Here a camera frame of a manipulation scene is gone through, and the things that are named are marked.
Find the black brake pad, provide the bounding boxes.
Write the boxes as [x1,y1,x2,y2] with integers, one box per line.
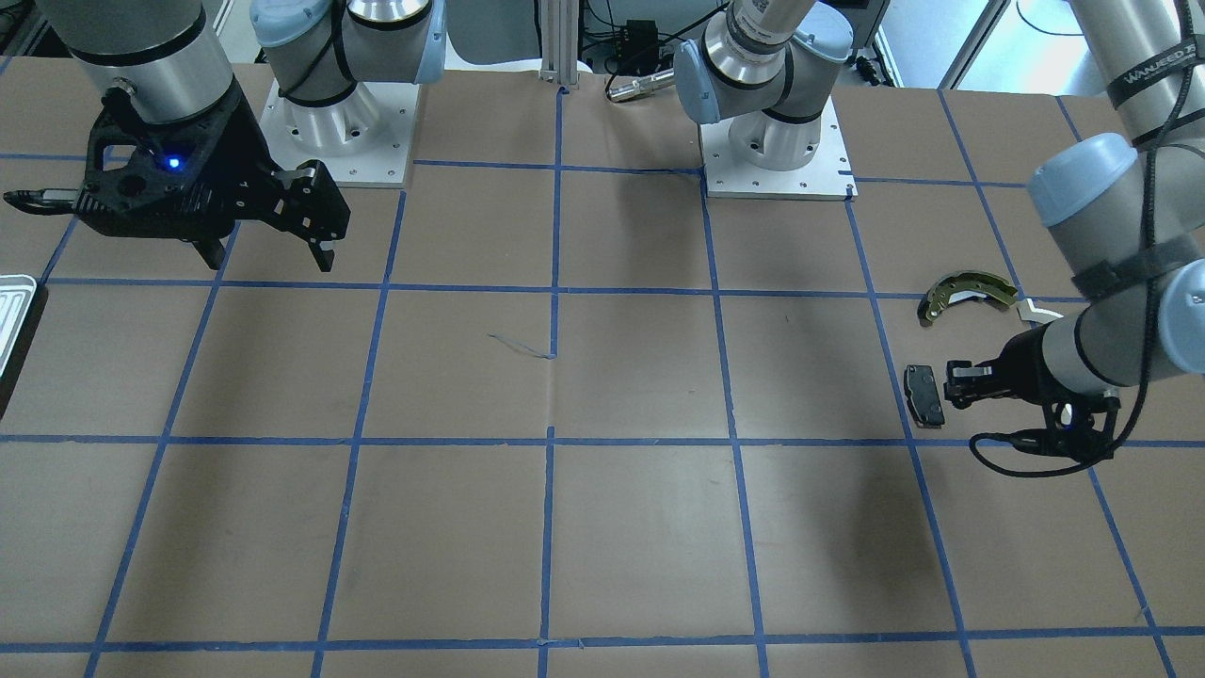
[903,364,946,429]

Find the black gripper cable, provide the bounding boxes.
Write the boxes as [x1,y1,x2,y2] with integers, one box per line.
[968,0,1192,477]

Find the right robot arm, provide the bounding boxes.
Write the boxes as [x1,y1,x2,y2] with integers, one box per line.
[6,1,447,273]

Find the white curved plastic part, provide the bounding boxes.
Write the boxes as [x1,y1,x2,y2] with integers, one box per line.
[1013,297,1064,328]

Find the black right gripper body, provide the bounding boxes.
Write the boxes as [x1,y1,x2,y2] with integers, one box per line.
[74,78,349,244]

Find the olive green brake shoe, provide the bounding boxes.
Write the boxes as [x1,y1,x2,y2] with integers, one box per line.
[917,270,1019,328]

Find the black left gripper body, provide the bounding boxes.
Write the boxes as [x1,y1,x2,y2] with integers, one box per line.
[945,330,1119,462]

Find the silver cylindrical connector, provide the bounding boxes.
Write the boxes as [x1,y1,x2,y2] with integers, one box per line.
[605,67,675,104]

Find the aluminium frame post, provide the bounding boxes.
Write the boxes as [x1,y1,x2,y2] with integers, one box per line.
[537,1,580,90]

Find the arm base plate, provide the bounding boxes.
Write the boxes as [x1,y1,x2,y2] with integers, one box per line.
[699,98,860,201]
[260,82,423,188]

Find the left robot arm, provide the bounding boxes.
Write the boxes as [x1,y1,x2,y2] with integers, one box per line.
[707,89,1146,444]

